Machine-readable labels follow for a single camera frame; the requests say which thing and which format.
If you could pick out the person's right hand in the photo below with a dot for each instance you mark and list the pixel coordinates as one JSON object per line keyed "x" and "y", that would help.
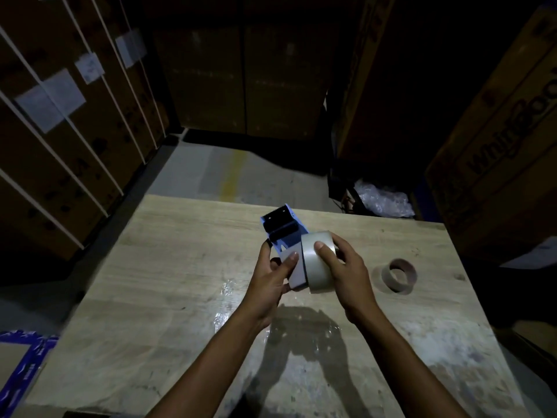
{"x": 352, "y": 282}

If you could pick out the person's left hand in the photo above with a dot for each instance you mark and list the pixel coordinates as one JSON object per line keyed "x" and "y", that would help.
{"x": 265, "y": 291}

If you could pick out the clear packing tape roll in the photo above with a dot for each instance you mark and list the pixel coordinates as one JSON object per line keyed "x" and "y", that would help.
{"x": 315, "y": 274}

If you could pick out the cardboard tape core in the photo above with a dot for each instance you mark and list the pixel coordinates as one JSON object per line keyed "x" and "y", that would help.
{"x": 391, "y": 285}

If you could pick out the blue tape dispenser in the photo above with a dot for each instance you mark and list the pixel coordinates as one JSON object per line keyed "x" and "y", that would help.
{"x": 278, "y": 224}

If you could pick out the person's right forearm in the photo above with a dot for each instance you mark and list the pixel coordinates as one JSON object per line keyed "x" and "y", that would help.
{"x": 404, "y": 370}

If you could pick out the person's left forearm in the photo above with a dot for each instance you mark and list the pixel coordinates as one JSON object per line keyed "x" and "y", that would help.
{"x": 209, "y": 374}

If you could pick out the cardboard box with blue tape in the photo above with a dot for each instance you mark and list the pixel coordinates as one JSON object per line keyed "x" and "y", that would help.
{"x": 13, "y": 361}

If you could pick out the crumpled clear plastic wrap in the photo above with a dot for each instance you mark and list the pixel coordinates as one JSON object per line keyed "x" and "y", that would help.
{"x": 385, "y": 200}

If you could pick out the large printed cardboard box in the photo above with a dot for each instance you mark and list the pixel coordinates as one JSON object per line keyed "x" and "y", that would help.
{"x": 500, "y": 147}

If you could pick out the tall dark cardboard box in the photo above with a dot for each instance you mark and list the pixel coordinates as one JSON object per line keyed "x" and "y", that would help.
{"x": 383, "y": 82}

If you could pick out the dark brown cardboard box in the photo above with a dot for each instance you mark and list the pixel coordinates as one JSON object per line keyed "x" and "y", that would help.
{"x": 200, "y": 82}
{"x": 287, "y": 82}

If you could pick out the medium white paper label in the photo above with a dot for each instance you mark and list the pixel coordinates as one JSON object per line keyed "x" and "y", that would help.
{"x": 130, "y": 47}

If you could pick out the small white paper label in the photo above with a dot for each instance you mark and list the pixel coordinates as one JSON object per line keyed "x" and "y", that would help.
{"x": 89, "y": 68}

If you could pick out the large white paper label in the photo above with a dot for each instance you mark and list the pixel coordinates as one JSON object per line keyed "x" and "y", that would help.
{"x": 48, "y": 102}

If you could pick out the blue metal rack post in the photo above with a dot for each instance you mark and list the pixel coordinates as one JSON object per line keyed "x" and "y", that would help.
{"x": 424, "y": 202}

